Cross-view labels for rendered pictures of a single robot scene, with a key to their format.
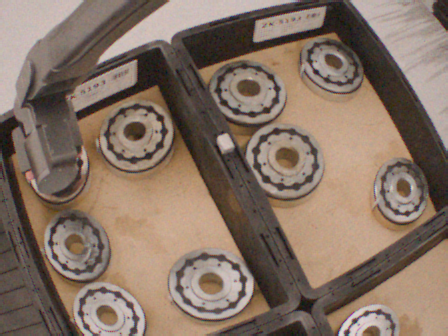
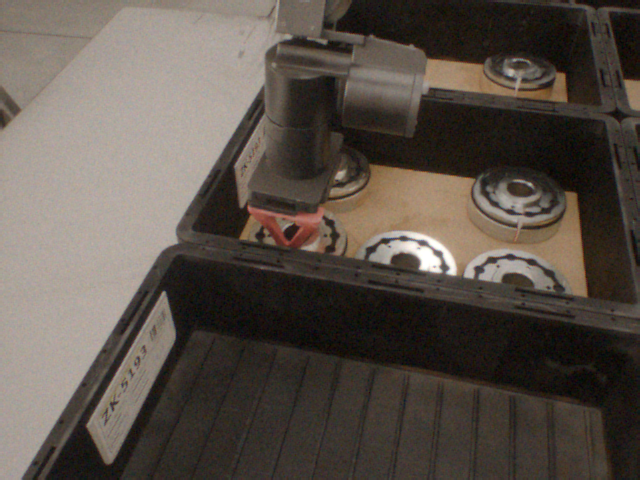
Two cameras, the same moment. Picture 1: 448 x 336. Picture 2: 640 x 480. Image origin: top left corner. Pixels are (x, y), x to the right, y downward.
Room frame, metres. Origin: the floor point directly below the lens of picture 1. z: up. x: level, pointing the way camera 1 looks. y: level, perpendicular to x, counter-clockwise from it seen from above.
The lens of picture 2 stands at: (0.01, 0.53, 1.29)
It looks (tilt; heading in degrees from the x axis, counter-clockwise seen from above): 43 degrees down; 316
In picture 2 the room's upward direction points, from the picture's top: straight up
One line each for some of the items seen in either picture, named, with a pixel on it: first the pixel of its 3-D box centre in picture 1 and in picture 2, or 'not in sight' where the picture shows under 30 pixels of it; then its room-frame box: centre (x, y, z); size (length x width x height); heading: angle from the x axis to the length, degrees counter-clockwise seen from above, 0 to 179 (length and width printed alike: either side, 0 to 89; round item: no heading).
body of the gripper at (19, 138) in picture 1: (42, 129); (297, 143); (0.35, 0.23, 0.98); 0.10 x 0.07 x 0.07; 122
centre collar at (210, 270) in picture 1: (211, 284); (519, 190); (0.24, 0.00, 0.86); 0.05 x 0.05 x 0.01
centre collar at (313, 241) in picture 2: not in sight; (297, 234); (0.36, 0.22, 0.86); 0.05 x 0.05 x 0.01
